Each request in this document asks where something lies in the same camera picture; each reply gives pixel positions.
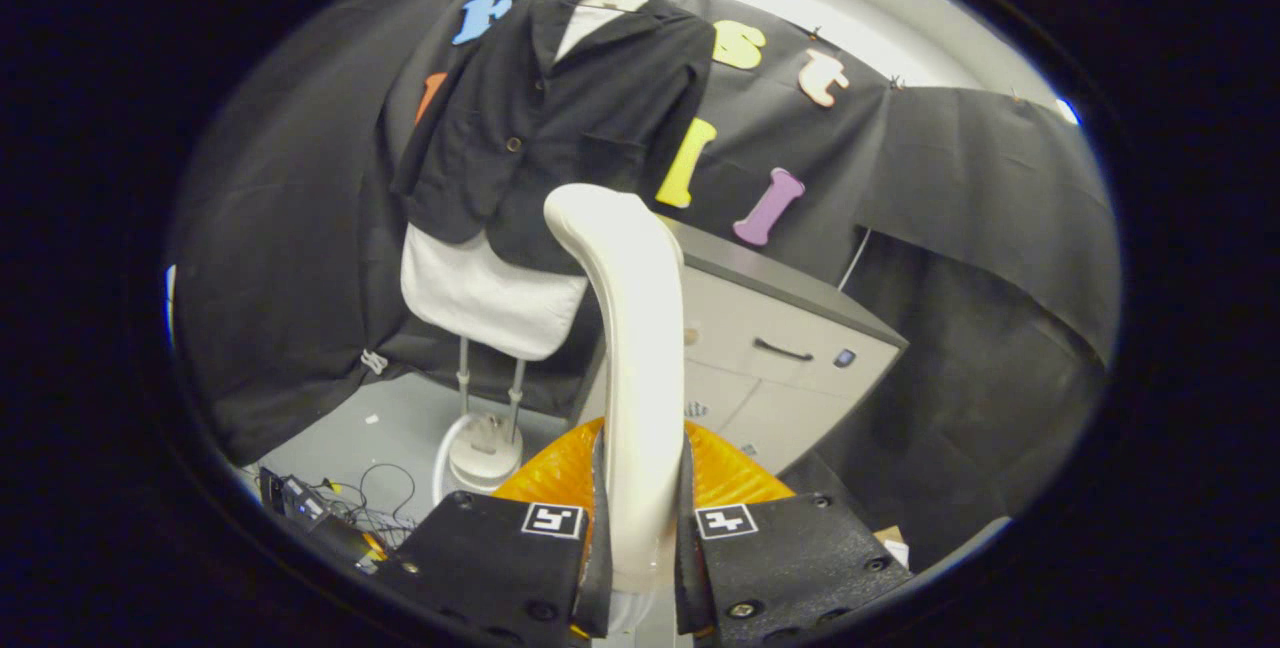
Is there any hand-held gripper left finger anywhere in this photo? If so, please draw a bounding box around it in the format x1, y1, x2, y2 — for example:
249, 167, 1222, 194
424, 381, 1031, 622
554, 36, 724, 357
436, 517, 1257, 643
375, 418, 613, 647

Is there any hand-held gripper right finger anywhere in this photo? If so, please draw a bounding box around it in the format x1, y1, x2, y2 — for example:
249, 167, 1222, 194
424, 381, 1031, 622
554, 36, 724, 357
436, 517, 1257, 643
678, 418, 916, 644

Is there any white garment steamer base with poles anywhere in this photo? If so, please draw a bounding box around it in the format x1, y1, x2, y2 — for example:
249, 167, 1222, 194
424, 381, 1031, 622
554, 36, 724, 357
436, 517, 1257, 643
447, 333, 528, 494

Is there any white garment steamer wand with hose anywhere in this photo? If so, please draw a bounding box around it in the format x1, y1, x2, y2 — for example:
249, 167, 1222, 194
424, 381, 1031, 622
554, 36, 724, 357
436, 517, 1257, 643
432, 183, 691, 648

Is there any black suit jacket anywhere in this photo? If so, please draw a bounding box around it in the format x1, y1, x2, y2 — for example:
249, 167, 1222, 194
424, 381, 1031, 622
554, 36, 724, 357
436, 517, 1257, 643
390, 0, 719, 276

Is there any small cardboard box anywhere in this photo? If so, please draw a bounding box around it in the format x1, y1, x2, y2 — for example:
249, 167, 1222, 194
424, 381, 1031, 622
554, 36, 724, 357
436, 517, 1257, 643
872, 525, 913, 569

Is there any grey cabinet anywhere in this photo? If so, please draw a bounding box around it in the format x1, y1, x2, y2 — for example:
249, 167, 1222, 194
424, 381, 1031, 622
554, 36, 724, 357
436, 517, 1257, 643
575, 216, 911, 479

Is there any black electronic box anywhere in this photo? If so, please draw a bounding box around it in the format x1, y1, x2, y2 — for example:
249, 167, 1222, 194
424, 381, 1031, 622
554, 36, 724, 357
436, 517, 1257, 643
258, 466, 386, 574

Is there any black backdrop cloth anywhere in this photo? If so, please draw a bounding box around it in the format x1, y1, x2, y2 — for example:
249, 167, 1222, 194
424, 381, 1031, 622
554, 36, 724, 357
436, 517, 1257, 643
170, 0, 1121, 569

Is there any row of black cloth clips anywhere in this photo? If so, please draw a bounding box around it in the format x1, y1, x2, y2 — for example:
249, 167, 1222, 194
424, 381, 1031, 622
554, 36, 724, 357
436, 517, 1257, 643
470, 0, 1021, 101

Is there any black cabinet drawer handle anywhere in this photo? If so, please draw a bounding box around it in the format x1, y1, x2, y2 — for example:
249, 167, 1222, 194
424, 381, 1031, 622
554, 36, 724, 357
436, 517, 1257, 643
752, 336, 816, 364

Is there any thin white cable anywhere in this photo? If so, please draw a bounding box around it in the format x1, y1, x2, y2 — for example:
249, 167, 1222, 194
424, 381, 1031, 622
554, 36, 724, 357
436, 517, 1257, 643
838, 228, 873, 291

